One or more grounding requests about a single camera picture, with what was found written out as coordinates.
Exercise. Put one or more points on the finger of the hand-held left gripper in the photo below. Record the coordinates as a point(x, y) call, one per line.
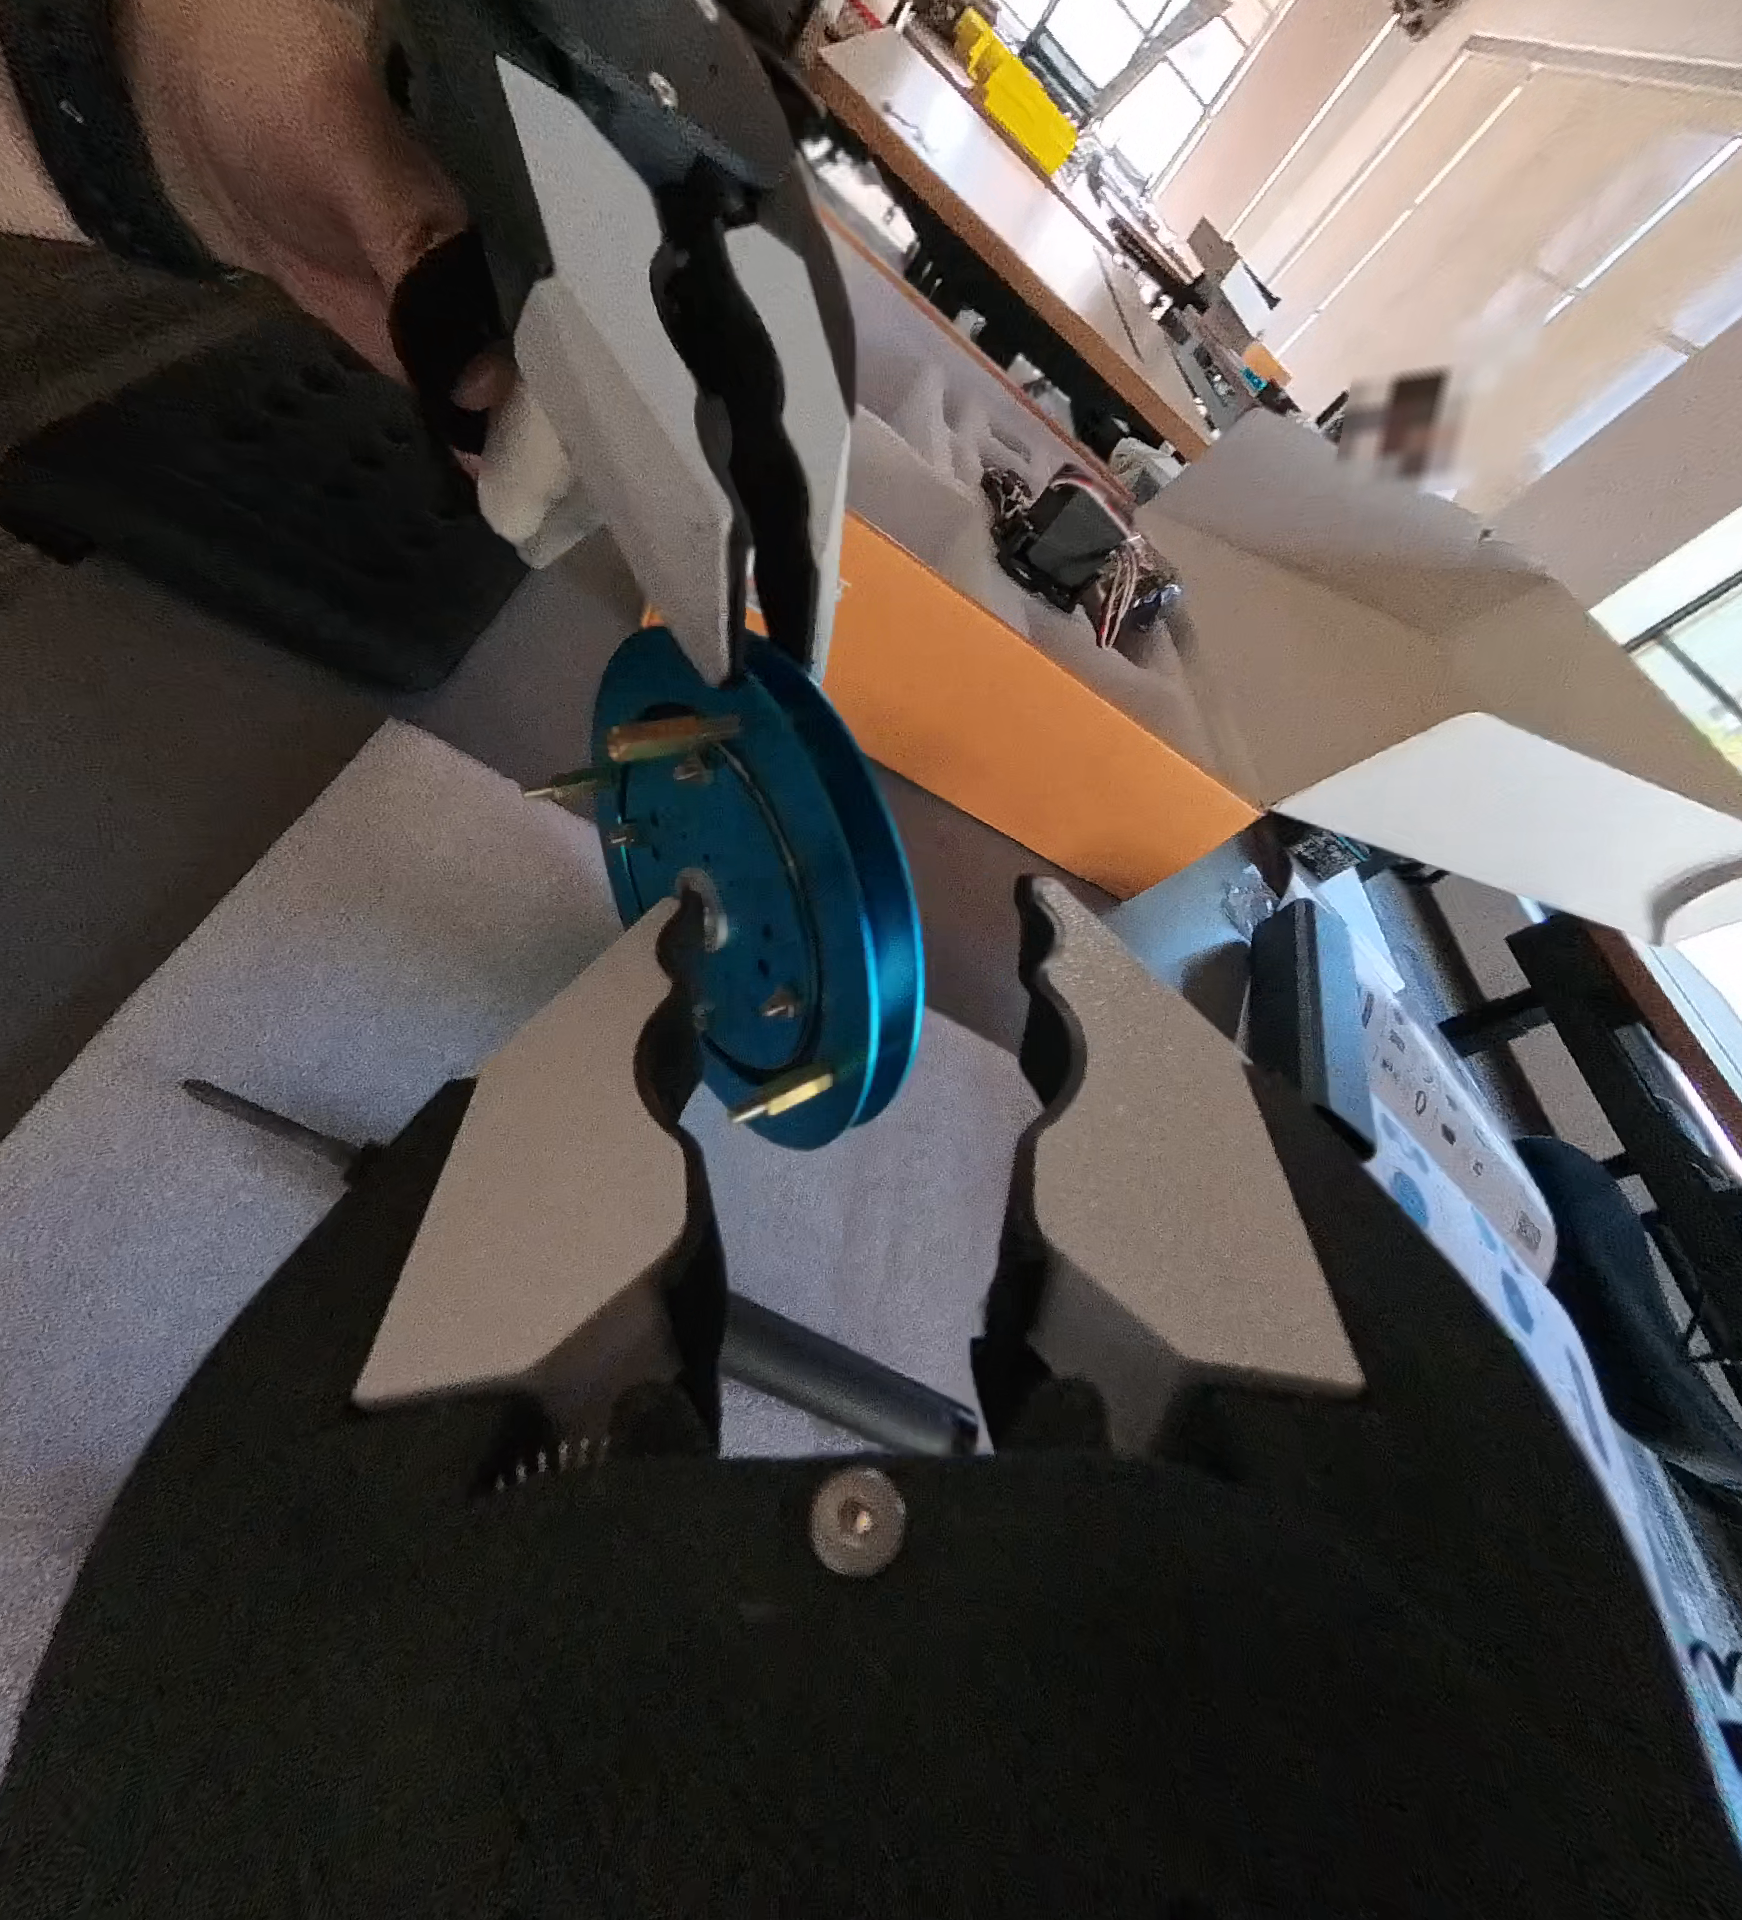
point(812, 376)
point(600, 376)

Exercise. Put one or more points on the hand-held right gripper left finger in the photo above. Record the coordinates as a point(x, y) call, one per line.
point(541, 1200)

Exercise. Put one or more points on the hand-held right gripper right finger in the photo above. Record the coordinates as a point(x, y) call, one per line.
point(1187, 1200)

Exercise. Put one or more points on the blue round metal turntable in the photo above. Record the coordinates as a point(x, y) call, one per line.
point(795, 841)

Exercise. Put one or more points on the black servo robot arm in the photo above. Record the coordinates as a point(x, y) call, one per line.
point(1074, 539)

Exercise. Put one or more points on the person's left hand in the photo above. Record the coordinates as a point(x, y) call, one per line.
point(286, 134)

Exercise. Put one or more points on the black rectangular case sleeve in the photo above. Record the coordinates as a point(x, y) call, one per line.
point(1307, 1020)

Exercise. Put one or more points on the wooden table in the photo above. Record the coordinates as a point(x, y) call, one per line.
point(992, 194)

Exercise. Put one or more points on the printed instruction sheet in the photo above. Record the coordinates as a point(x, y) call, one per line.
point(1455, 1109)

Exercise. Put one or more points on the white foam sheet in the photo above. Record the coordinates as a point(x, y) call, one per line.
point(363, 930)

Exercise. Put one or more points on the yellow storage bins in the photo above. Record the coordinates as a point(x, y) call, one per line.
point(1022, 91)

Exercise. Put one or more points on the black perforated foam pad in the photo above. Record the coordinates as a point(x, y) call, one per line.
point(255, 495)

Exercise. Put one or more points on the orange cardboard box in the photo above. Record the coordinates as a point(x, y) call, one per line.
point(1022, 734)

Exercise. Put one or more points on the dark blue office chair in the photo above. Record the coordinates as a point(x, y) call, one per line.
point(1637, 1291)

